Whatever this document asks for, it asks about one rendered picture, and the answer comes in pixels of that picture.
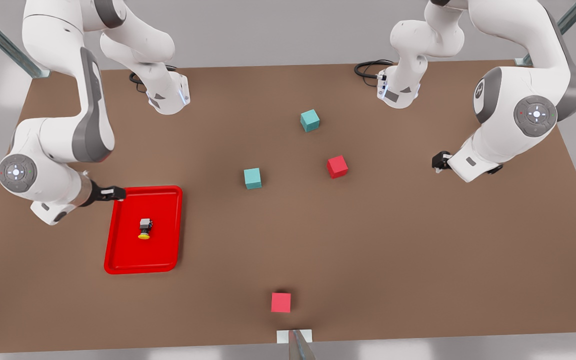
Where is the red plastic tray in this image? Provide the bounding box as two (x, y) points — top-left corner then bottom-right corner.
(104, 185), (183, 275)

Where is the red cube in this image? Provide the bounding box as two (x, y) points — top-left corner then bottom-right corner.
(271, 292), (292, 314)
(326, 155), (349, 179)

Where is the teal cube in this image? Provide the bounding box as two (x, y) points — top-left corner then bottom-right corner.
(300, 109), (321, 133)
(243, 167), (263, 190)

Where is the black cable loop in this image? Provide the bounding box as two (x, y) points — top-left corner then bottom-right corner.
(129, 65), (179, 94)
(354, 59), (397, 88)

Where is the silver frame post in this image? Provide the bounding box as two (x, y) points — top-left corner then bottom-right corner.
(0, 2), (51, 80)
(276, 329), (317, 360)
(514, 0), (576, 67)

